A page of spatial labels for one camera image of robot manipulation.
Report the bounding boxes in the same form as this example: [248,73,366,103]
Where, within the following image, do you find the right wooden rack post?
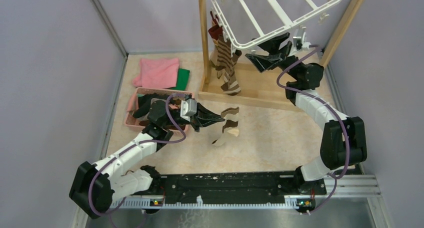
[320,0,365,67]

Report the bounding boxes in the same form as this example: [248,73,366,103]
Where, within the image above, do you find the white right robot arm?
[245,33,368,194]

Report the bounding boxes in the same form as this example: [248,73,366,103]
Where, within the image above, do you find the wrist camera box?
[180,99,198,118]
[293,26,310,51]

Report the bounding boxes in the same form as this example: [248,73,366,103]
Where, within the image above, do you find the cream brown block sock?
[212,107,240,146]

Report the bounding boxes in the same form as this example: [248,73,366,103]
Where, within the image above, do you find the wooden rack base tray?
[198,63,300,112]

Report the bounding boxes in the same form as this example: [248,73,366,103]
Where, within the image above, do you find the white clip drying hanger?
[210,0,345,50]

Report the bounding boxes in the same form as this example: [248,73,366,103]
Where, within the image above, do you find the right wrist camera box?
[293,26,310,51]

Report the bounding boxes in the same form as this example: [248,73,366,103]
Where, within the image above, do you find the left wooden rack post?
[198,0,211,91]

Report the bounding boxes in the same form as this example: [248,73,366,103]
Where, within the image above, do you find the pink towel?
[132,58,180,89]

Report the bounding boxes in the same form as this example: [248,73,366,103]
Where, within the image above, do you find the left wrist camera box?
[180,99,198,118]

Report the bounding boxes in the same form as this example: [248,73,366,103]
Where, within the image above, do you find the green cloth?
[170,68,190,91]

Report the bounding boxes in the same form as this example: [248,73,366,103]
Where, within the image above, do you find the pink perforated basket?
[123,87,196,134]

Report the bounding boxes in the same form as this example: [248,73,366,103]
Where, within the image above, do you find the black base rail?
[134,171,327,195]

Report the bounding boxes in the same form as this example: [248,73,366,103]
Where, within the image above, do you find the brown beige striped sock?
[213,35,232,79]

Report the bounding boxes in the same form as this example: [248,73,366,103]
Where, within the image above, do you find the wooden rack post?
[198,0,211,91]
[320,0,365,67]

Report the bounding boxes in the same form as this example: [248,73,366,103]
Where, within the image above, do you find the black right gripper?
[244,33,303,82]

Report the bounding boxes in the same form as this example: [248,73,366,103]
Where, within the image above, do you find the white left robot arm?
[69,96,225,219]

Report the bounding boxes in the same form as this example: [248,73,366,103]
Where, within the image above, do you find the white cable duct strip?
[109,195,315,210]

